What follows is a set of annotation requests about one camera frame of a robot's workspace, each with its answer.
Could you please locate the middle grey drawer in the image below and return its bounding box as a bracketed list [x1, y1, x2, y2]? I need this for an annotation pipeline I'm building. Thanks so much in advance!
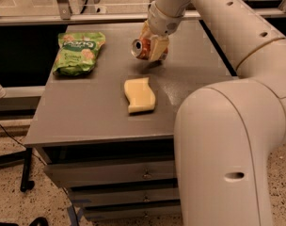
[70, 187, 180, 207]

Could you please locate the bottom grey drawer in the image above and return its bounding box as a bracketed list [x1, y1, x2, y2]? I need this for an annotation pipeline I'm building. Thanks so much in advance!
[84, 204, 181, 221]

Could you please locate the black cable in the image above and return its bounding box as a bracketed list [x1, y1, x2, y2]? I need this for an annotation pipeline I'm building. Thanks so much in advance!
[0, 116, 47, 167]

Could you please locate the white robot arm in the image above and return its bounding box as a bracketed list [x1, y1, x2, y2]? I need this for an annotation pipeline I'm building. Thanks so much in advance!
[148, 0, 286, 226]

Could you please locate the yellow sponge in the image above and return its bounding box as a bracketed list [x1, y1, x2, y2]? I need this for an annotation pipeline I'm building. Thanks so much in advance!
[124, 77, 155, 114]

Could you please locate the black stand leg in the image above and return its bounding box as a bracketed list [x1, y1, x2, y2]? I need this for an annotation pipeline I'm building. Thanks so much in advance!
[0, 148, 35, 192]

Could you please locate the grey metal railing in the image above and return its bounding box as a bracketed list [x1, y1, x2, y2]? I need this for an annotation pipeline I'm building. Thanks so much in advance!
[0, 0, 286, 26]

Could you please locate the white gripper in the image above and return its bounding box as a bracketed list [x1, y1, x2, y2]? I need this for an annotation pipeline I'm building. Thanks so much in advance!
[139, 2, 182, 62]

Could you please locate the top grey drawer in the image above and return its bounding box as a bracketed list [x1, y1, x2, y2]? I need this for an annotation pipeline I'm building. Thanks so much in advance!
[44, 159, 176, 187]

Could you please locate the red coke can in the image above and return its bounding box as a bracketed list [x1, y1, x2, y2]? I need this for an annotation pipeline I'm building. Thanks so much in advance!
[130, 37, 169, 61]

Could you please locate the grey drawer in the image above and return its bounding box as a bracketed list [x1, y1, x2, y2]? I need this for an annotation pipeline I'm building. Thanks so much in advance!
[44, 159, 176, 187]
[84, 204, 181, 221]
[70, 187, 180, 207]

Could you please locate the grey drawer cabinet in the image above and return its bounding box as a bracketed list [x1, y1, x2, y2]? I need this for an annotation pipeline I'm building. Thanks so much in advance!
[24, 20, 230, 212]

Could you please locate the green chip bag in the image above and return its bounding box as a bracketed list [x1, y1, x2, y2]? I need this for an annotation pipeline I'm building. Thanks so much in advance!
[53, 32, 105, 76]

